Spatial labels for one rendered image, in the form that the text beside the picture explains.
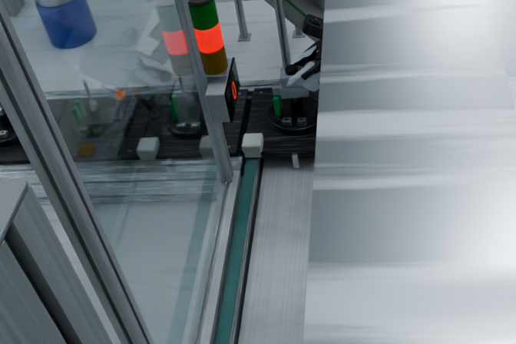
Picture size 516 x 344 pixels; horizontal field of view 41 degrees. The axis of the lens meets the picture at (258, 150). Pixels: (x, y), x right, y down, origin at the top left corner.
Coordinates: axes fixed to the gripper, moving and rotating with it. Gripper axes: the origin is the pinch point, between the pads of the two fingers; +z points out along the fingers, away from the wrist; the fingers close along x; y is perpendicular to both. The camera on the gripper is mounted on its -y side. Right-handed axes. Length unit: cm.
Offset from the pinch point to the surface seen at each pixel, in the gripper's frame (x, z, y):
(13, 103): -78, -20, -54
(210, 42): -21.3, -5.4, -25.4
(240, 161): -14.0, 17.3, 4.2
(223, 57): -20.2, -4.0, -21.1
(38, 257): -107, -43, -54
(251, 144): -11.7, 13.4, 3.3
